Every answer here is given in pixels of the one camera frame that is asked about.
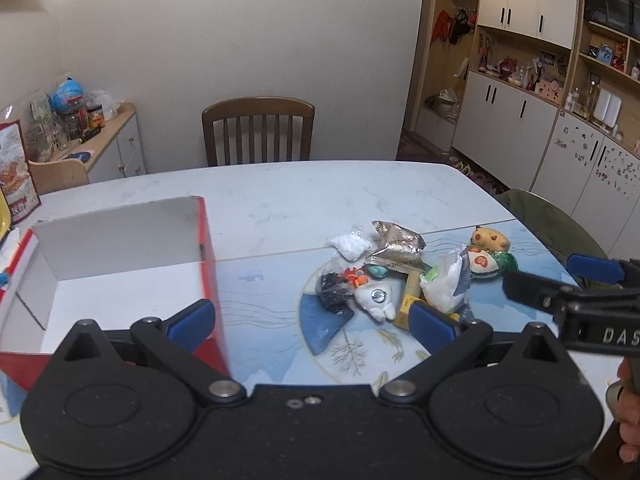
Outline white green plastic pouch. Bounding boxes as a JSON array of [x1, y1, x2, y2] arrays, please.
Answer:
[[420, 245, 472, 314]]

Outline yellow cardboard box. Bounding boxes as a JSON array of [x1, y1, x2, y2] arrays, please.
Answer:
[[394, 271, 466, 330]]

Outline white green plush toy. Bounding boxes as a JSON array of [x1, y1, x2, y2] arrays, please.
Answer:
[[468, 246, 518, 280]]

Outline white tooth plush keychain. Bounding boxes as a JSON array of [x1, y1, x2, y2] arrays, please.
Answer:
[[354, 276, 405, 323]]

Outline silver foil snack bag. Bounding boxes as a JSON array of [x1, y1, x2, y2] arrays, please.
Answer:
[[364, 220, 426, 274]]

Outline orange red fish toy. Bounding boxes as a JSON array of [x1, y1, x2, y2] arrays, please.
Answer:
[[342, 268, 369, 288]]

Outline bag of white pellets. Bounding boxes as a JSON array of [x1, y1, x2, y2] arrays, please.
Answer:
[[328, 229, 373, 262]]

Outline orange spotted animal toy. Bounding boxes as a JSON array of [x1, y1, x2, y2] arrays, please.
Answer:
[[470, 226, 511, 252]]

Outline teal round sharpener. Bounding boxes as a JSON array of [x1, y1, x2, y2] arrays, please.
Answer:
[[364, 264, 390, 281]]

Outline person right hand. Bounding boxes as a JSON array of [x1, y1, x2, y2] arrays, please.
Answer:
[[615, 358, 640, 464]]

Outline green upholstered chair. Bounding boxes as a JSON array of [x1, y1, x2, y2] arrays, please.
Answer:
[[497, 188, 606, 268]]

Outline red white cardboard box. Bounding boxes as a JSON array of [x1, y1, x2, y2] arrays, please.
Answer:
[[1, 196, 227, 391]]

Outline wooden side cabinet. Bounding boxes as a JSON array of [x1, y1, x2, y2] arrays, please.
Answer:
[[29, 102, 146, 195]]

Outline red printed snack bag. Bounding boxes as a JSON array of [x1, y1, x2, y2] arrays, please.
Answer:
[[0, 122, 40, 223]]

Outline brown wooden chair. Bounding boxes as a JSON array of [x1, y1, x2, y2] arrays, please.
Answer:
[[202, 96, 316, 167]]

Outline dark jar orange label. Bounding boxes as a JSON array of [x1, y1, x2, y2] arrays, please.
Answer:
[[87, 104, 105, 130]]

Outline blue globe toy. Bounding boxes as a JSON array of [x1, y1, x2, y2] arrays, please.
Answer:
[[49, 78, 85, 114]]

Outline white wall cabinet unit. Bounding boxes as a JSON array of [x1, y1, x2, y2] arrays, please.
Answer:
[[406, 0, 639, 258]]

